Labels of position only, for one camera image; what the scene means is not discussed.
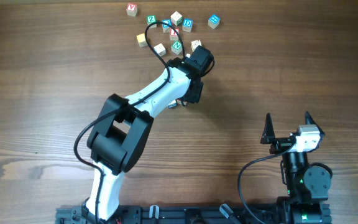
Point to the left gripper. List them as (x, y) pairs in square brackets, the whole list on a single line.
[(196, 96)]

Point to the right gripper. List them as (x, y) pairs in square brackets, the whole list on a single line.
[(279, 144)]

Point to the white block blue edge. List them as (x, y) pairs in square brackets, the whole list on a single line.
[(173, 104)]

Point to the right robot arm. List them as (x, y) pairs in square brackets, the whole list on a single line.
[(307, 183)]

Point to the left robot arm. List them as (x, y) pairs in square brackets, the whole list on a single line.
[(118, 136)]

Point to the green N letter block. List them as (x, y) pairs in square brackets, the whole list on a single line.
[(176, 47)]

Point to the white picture block yellow side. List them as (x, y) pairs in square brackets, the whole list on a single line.
[(195, 44)]

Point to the white block blue side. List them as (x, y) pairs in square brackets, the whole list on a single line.
[(160, 49)]

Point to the red I letter block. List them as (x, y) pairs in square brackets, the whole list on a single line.
[(174, 34)]

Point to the blue D letter block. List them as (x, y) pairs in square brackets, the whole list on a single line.
[(187, 25)]

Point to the yellow top block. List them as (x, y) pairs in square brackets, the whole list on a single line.
[(142, 41)]

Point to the blue picture block far right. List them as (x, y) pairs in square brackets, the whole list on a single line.
[(213, 21)]

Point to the white and green block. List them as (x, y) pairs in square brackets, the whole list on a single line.
[(176, 18)]

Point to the green Z letter block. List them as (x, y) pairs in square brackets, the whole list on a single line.
[(151, 21)]

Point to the red Y letter block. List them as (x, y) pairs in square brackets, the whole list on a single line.
[(131, 9)]

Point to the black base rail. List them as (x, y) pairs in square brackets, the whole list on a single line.
[(268, 213)]

